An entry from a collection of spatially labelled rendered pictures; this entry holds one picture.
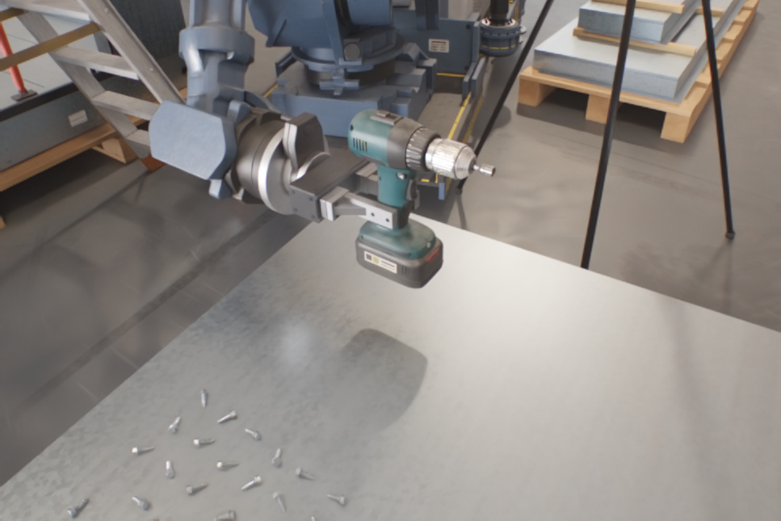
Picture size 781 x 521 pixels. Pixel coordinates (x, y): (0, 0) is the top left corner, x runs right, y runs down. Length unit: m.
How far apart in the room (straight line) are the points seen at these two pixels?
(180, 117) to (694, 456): 0.83
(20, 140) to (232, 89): 1.79
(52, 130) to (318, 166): 2.01
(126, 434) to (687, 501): 0.67
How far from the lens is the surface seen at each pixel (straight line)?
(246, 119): 0.91
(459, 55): 2.72
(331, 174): 0.84
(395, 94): 2.20
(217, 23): 1.02
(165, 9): 2.96
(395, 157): 0.72
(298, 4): 2.01
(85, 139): 2.79
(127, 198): 2.60
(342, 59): 2.09
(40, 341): 2.08
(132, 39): 1.98
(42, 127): 2.75
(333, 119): 2.20
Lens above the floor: 1.29
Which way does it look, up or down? 35 degrees down
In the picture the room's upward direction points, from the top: 2 degrees counter-clockwise
